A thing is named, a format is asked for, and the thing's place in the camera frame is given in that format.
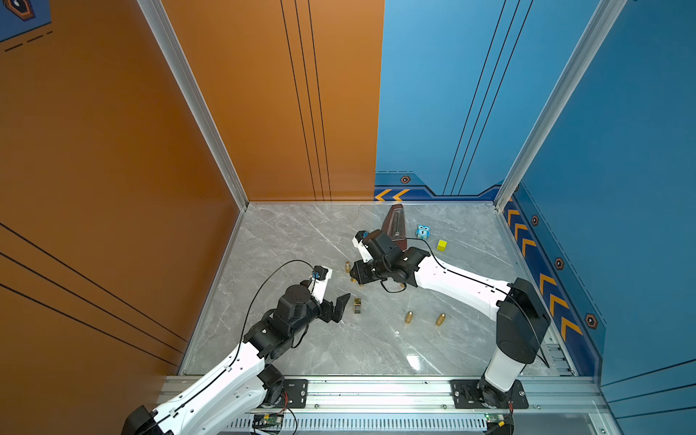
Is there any blue owl toy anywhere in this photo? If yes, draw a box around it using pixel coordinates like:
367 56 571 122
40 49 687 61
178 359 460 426
415 225 431 240

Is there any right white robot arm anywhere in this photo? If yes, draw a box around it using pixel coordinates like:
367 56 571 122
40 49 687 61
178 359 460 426
351 242 551 408

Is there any black mount plate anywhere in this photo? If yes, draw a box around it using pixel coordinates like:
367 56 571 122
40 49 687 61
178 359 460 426
449 379 529 410
282 378 309 410

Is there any green circuit board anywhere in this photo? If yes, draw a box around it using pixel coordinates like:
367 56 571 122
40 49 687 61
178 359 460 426
483 414 515 435
251 413 285 432

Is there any left aluminium corner post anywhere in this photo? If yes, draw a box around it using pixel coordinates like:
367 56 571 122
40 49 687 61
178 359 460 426
137 0 249 212

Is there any right green circuit board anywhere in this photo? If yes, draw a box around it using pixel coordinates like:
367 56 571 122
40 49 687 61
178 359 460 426
483 414 515 435

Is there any right black mount plate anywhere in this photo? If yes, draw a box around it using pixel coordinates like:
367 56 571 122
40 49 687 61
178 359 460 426
449 379 529 410

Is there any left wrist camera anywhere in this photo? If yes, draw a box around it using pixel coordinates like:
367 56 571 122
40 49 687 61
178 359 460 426
310 266 333 304

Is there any aluminium corner post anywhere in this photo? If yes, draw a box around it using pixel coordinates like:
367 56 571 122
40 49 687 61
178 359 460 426
137 0 249 212
493 0 626 212

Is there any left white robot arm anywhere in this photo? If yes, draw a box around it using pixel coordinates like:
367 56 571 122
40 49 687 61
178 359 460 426
121 280 351 434

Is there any left black mount plate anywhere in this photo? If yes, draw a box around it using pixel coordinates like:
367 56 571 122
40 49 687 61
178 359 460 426
282 378 309 410

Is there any right aluminium corner post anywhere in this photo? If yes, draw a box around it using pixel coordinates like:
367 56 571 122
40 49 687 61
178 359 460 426
493 0 626 212

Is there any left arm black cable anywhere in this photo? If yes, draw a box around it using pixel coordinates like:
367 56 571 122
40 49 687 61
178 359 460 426
233 259 316 365

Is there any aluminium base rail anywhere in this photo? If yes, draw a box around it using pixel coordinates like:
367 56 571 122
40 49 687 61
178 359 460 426
157 374 616 435

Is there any gold black square box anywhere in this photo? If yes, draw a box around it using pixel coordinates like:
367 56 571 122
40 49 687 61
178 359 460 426
353 297 362 315

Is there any left green circuit board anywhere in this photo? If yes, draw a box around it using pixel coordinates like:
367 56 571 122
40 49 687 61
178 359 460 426
251 413 285 432

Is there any dark red metronome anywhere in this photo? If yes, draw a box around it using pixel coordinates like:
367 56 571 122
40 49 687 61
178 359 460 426
382 203 408 251

